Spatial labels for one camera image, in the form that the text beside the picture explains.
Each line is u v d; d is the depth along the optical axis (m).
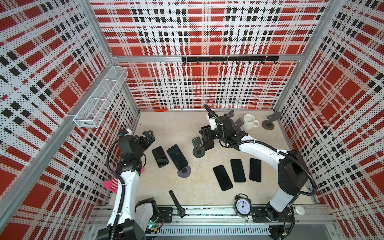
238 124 1.03
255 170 0.89
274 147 0.51
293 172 0.45
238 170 0.89
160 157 0.92
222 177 0.87
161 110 1.25
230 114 1.08
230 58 0.89
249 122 1.05
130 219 0.40
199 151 0.95
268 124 1.10
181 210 0.75
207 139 0.76
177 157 0.82
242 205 0.75
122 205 0.43
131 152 0.58
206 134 0.77
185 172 0.88
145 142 0.69
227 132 0.65
